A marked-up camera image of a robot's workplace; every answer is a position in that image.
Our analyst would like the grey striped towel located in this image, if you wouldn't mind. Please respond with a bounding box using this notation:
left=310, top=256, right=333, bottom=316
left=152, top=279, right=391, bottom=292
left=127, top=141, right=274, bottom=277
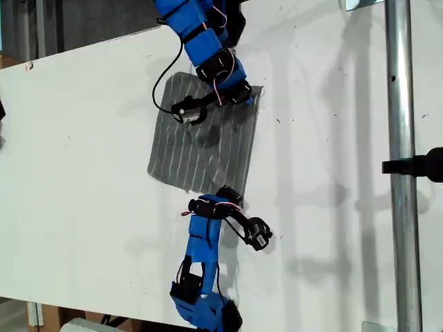
left=147, top=71, right=266, bottom=208

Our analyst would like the clear plastic plate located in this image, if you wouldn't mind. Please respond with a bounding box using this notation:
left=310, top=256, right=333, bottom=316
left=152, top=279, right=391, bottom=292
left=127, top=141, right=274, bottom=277
left=361, top=320, right=398, bottom=332
left=344, top=0, right=386, bottom=12

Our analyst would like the brown cardboard box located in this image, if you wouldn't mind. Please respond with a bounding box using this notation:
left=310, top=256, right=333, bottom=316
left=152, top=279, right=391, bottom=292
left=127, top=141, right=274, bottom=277
left=39, top=303, right=181, bottom=329

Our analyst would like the black clamp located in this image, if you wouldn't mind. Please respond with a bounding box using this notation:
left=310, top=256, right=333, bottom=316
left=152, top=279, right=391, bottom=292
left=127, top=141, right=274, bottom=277
left=381, top=147, right=443, bottom=183

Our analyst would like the gripper red white wire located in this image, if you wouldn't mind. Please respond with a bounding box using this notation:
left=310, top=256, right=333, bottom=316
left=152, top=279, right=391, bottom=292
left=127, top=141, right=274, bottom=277
left=202, top=51, right=238, bottom=105
left=181, top=201, right=243, bottom=217

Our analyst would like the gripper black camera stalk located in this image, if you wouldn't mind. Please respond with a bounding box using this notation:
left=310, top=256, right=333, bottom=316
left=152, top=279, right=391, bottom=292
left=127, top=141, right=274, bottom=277
left=223, top=206, right=255, bottom=229
left=202, top=90, right=222, bottom=107

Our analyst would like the gripper black camera cable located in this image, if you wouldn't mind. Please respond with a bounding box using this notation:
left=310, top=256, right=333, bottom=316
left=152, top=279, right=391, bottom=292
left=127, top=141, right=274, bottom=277
left=224, top=218, right=252, bottom=245
left=152, top=39, right=186, bottom=115

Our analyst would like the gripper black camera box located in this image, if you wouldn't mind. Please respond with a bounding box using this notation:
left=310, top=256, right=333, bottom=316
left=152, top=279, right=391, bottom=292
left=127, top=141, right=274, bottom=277
left=171, top=96, right=208, bottom=127
left=246, top=216, right=274, bottom=252

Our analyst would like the steel post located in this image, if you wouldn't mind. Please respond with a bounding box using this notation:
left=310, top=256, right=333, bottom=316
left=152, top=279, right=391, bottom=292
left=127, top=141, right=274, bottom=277
left=383, top=0, right=424, bottom=332

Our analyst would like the white metal bracket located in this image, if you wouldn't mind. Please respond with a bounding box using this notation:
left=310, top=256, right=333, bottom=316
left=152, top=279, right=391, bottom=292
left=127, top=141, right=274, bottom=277
left=26, top=302, right=44, bottom=328

